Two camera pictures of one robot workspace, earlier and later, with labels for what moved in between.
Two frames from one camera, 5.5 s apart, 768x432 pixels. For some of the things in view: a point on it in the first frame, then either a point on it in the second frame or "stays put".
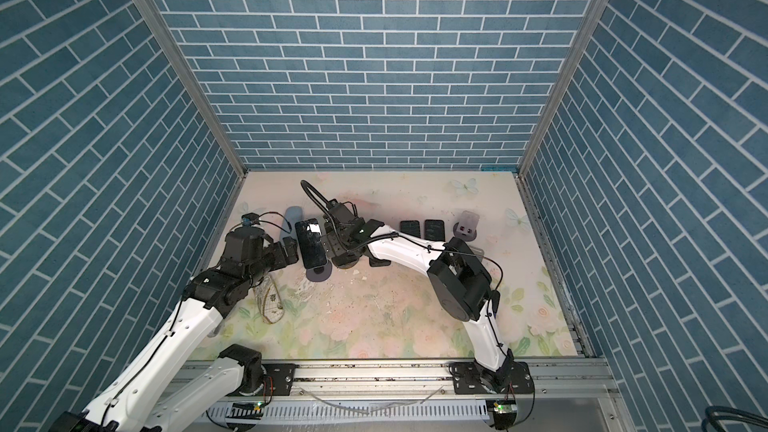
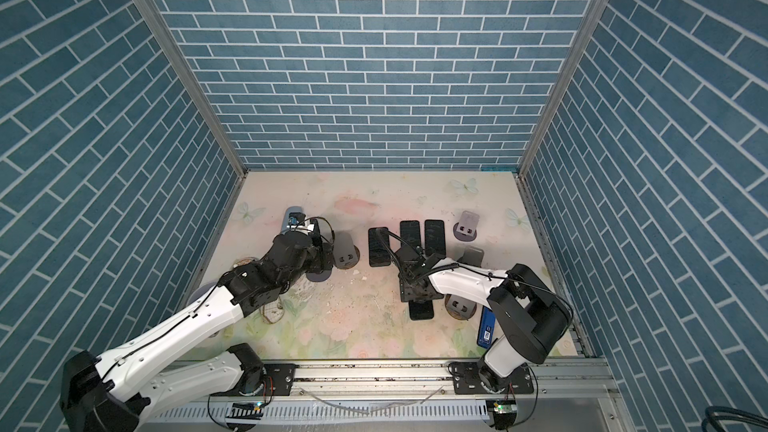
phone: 434,230 stays put
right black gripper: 331,236 -> 405,292
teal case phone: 410,227 stays put
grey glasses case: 293,215 stays put
